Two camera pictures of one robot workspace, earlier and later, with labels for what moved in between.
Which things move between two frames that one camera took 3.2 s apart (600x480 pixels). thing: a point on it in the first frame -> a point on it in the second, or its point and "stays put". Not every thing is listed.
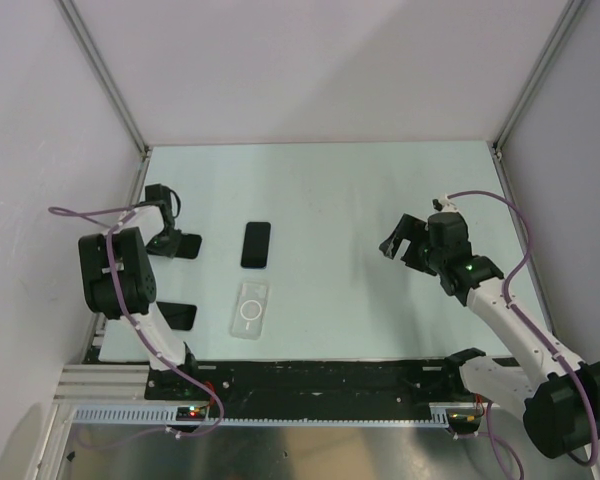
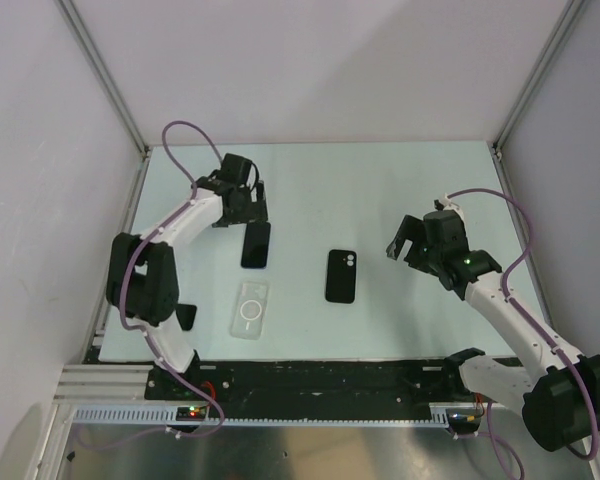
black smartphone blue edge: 255,251 stays put
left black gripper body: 164,243 -> 247,211
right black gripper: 409,228 stays put
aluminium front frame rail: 102,384 stays put
